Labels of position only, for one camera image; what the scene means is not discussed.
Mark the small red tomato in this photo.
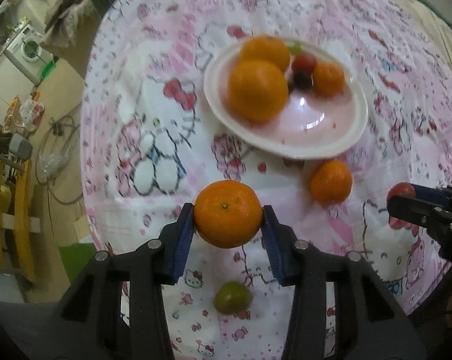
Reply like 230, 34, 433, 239
386, 182, 416, 201

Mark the small mandarin orange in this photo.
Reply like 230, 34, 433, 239
194, 180, 263, 249

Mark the large orange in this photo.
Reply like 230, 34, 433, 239
227, 60, 289, 124

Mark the green lime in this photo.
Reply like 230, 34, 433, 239
213, 282, 254, 315

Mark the small orange at edge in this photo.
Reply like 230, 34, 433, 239
308, 159, 353, 206

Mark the pink Hello Kitty bedsheet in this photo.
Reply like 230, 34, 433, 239
79, 0, 452, 360

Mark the green box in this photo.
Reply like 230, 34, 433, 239
58, 243, 96, 284

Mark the pink strawberry pattern plate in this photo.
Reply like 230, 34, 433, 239
203, 37, 369, 160

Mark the dark blue grape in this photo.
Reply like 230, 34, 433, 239
293, 72, 313, 90

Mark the yellow wooden chair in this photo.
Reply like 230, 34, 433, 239
0, 160, 41, 283

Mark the white washing machine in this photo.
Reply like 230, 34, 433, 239
4, 23, 54, 86

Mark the cable loop on floor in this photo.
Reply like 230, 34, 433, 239
34, 114, 85, 207

